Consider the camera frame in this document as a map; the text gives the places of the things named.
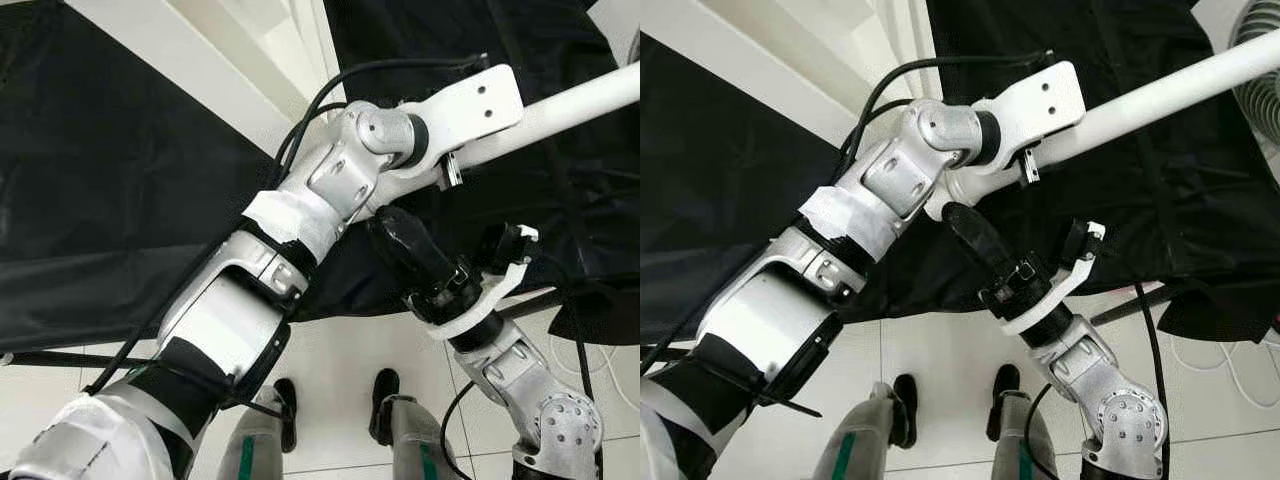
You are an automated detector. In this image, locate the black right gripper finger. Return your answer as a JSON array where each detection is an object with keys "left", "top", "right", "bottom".
[
  {"left": 368, "top": 205, "right": 456, "bottom": 293},
  {"left": 942, "top": 202, "right": 1029, "bottom": 288}
]

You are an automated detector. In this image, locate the white plastic table leg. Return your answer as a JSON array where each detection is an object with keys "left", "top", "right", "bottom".
[
  {"left": 925, "top": 40, "right": 1280, "bottom": 216},
  {"left": 385, "top": 62, "right": 641, "bottom": 201}
]

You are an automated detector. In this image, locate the white plastic table top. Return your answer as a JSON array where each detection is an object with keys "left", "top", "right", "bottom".
[
  {"left": 65, "top": 0, "right": 346, "bottom": 156},
  {"left": 640, "top": 0, "right": 946, "bottom": 146}
]

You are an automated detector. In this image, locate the black metal table leg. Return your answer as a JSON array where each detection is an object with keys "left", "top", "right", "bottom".
[
  {"left": 1090, "top": 285, "right": 1191, "bottom": 326},
  {"left": 495, "top": 288, "right": 581, "bottom": 321}
]

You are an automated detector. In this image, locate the grey right robot foot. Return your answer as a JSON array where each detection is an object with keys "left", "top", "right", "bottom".
[
  {"left": 368, "top": 368, "right": 446, "bottom": 480},
  {"left": 985, "top": 363, "right": 1061, "bottom": 480}
]

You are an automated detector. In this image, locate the grey robot foot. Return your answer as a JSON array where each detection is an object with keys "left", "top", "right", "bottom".
[
  {"left": 215, "top": 378, "right": 299, "bottom": 480},
  {"left": 368, "top": 368, "right": 446, "bottom": 480},
  {"left": 815, "top": 372, "right": 919, "bottom": 480},
  {"left": 985, "top": 363, "right": 1061, "bottom": 480}
]

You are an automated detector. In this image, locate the grey left robot foot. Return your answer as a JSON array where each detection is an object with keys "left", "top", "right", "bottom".
[
  {"left": 815, "top": 372, "right": 919, "bottom": 480},
  {"left": 215, "top": 378, "right": 299, "bottom": 480}
]

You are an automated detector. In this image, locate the white round fan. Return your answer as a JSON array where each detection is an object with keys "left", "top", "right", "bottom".
[{"left": 1232, "top": 0, "right": 1280, "bottom": 131}]

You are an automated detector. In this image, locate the black tablecloth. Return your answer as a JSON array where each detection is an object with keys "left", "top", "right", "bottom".
[
  {"left": 0, "top": 0, "right": 641, "bottom": 351},
  {"left": 640, "top": 0, "right": 1280, "bottom": 346}
]

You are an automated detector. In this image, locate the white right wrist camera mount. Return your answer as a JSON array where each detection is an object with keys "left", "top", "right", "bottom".
[
  {"left": 425, "top": 225, "right": 541, "bottom": 341},
  {"left": 1000, "top": 220, "right": 1106, "bottom": 336}
]

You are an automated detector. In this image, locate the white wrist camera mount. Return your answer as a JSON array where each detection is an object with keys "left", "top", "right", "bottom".
[
  {"left": 400, "top": 63, "right": 526, "bottom": 151},
  {"left": 972, "top": 60, "right": 1088, "bottom": 151},
  {"left": 425, "top": 225, "right": 541, "bottom": 341},
  {"left": 1000, "top": 220, "right": 1106, "bottom": 336}
]

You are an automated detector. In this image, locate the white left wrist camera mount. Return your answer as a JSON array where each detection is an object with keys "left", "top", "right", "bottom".
[
  {"left": 400, "top": 63, "right": 526, "bottom": 151},
  {"left": 972, "top": 60, "right": 1088, "bottom": 151}
]

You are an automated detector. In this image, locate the white floor cable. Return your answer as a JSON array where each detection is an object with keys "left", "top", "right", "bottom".
[
  {"left": 1170, "top": 330, "right": 1280, "bottom": 411},
  {"left": 545, "top": 310, "right": 601, "bottom": 383}
]

